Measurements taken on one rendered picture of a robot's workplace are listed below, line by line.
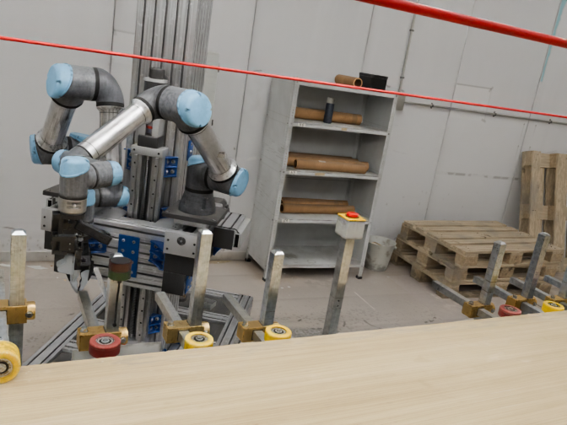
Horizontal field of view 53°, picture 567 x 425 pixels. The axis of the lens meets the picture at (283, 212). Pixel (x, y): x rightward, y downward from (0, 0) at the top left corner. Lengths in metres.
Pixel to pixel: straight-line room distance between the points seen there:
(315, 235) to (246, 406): 3.70
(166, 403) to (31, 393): 0.30
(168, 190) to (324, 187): 2.57
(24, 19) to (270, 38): 1.70
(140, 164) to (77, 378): 1.20
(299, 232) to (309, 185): 0.42
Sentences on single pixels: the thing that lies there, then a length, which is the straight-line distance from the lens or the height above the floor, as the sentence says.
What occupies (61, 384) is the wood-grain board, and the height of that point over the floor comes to 0.90.
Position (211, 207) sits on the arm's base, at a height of 1.07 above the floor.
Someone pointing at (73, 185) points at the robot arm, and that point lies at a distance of 1.63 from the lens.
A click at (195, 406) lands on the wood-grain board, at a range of 1.39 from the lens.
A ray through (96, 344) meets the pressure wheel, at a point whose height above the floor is 0.91.
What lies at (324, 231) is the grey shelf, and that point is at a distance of 5.04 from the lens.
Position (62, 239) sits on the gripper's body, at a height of 1.12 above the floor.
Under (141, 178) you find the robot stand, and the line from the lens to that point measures 2.47.
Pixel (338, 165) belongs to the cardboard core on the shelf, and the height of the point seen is 0.95.
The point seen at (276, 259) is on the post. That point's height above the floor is 1.08.
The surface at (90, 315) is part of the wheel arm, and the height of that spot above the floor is 0.86.
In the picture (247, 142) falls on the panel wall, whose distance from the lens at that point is 4.53.
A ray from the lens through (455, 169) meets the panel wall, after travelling 5.68.
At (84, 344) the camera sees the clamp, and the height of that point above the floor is 0.84.
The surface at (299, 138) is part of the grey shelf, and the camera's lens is 4.69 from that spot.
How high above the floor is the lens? 1.70
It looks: 15 degrees down
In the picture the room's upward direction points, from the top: 9 degrees clockwise
